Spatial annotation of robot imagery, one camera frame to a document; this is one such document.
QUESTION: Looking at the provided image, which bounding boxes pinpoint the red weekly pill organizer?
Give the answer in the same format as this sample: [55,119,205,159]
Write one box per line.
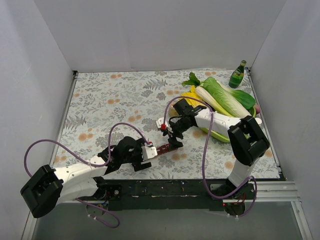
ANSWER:
[156,143,178,156]

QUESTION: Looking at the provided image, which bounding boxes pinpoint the clear pill bottle yellow pills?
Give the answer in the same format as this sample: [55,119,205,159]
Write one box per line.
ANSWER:
[168,106,179,117]

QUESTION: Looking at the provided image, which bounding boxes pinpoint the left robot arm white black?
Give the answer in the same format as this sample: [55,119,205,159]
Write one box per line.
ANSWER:
[20,136,158,218]

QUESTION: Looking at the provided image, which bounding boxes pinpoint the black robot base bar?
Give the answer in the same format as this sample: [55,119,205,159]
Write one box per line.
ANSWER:
[94,178,258,212]

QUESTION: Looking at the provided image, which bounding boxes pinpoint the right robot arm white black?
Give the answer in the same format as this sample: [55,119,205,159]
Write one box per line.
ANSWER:
[156,98,270,199]

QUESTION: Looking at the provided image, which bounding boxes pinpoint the yellow napa cabbage toy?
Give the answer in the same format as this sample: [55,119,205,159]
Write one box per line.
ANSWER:
[180,85,208,108]

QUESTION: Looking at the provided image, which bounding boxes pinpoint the green plastic basket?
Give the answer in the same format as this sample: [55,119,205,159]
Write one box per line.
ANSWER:
[197,107,257,144]

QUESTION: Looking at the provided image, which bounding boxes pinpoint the white daikon radish toy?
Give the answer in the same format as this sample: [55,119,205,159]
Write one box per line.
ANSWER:
[181,72,218,105]

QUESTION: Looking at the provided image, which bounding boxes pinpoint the floral tablecloth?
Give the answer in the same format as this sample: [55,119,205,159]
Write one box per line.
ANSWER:
[48,69,281,180]

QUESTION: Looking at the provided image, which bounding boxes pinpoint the green napa cabbage toy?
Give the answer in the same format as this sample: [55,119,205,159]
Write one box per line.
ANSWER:
[200,77,256,118]

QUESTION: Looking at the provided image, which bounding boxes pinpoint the green glass bottle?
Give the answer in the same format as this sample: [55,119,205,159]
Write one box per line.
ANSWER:
[228,60,247,89]

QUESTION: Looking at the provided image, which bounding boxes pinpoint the pink radish toy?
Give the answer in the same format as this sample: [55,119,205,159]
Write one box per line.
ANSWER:
[254,104,261,114]

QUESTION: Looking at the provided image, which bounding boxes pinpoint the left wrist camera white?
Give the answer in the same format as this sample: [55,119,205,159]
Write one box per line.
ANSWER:
[141,146,158,161]

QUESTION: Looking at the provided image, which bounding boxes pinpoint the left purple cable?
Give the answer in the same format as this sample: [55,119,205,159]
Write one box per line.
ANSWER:
[23,122,153,229]

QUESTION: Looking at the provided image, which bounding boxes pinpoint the purple cable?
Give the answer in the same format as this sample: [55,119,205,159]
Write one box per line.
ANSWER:
[23,122,153,229]
[162,96,258,217]

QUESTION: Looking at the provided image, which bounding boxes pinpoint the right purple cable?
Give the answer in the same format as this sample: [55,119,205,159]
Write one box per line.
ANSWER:
[162,96,258,217]

